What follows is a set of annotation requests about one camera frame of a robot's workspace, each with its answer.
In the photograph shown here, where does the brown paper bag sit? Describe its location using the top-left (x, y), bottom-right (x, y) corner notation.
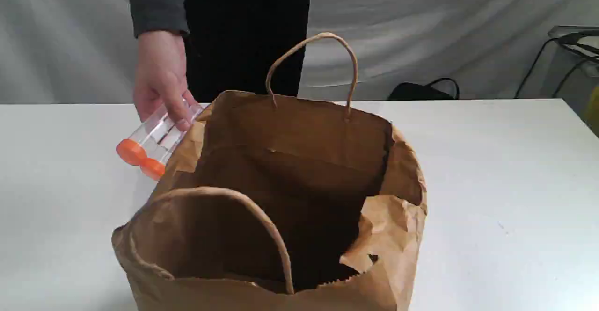
top-left (112, 33), bottom-right (427, 311)

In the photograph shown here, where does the clear tube orange cap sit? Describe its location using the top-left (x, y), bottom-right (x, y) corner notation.
top-left (116, 105), bottom-right (184, 166)
top-left (139, 106), bottom-right (186, 181)

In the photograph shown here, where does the black bag on floor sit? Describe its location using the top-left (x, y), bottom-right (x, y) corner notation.
top-left (387, 77), bottom-right (460, 101)

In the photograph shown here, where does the grey cabinet with cables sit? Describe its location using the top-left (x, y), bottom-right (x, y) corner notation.
top-left (515, 25), bottom-right (599, 136)

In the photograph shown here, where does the person's right hand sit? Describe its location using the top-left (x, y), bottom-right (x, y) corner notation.
top-left (132, 30), bottom-right (197, 132)

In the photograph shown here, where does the grey backdrop cloth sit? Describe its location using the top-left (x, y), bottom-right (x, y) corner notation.
top-left (1, 0), bottom-right (598, 104)

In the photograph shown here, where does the person's black torso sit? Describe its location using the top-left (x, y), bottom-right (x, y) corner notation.
top-left (184, 0), bottom-right (310, 102)

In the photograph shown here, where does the dark grey sleeved forearm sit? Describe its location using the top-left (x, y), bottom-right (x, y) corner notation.
top-left (129, 0), bottom-right (189, 38)

